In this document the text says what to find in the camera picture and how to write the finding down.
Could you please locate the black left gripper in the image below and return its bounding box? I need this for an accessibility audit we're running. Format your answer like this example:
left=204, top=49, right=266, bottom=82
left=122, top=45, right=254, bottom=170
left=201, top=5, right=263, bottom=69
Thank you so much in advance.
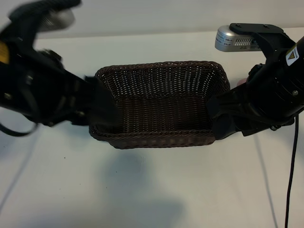
left=10, top=50, right=120, bottom=129

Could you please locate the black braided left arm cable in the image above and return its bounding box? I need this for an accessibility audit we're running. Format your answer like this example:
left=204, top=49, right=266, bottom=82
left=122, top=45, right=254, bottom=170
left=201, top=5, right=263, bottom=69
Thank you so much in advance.
left=9, top=0, right=81, bottom=19

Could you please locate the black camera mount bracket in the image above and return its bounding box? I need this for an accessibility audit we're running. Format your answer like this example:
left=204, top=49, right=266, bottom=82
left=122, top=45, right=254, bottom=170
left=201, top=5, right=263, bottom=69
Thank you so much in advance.
left=229, top=22, right=297, bottom=65
left=7, top=4, right=48, bottom=57

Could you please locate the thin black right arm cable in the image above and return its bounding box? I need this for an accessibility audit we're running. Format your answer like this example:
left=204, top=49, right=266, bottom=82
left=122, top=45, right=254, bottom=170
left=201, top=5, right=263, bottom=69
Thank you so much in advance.
left=285, top=116, right=299, bottom=228

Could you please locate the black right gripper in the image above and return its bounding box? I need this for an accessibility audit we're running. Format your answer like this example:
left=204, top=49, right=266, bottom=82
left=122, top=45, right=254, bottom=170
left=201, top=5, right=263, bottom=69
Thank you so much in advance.
left=207, top=51, right=304, bottom=141

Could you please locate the dark brown woven basket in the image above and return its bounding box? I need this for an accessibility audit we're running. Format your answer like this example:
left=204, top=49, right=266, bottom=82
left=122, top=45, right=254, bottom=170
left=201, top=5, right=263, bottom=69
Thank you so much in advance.
left=88, top=60, right=231, bottom=150

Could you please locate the thin black left gripper cable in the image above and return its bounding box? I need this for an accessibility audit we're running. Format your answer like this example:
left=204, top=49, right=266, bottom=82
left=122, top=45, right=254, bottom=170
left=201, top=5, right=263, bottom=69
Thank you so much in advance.
left=0, top=87, right=40, bottom=137

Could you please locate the black right camera mount bracket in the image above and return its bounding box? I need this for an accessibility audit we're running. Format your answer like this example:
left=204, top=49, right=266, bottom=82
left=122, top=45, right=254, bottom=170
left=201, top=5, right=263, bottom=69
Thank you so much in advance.
left=229, top=22, right=297, bottom=65

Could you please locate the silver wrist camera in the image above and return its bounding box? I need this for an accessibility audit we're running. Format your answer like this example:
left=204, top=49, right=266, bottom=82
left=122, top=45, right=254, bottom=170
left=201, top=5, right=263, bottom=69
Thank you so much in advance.
left=39, top=8, right=76, bottom=31
left=214, top=25, right=261, bottom=51

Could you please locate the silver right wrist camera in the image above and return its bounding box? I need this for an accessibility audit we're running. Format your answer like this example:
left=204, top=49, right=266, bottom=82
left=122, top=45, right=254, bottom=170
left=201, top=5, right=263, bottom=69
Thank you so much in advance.
left=214, top=25, right=261, bottom=51

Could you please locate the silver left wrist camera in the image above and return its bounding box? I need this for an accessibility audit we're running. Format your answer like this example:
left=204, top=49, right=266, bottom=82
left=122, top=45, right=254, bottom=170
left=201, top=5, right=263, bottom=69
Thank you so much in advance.
left=39, top=8, right=76, bottom=31

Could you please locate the black left camera mount bracket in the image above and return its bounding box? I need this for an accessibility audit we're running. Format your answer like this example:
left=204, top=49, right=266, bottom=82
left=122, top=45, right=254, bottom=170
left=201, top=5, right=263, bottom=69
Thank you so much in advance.
left=7, top=4, right=48, bottom=57

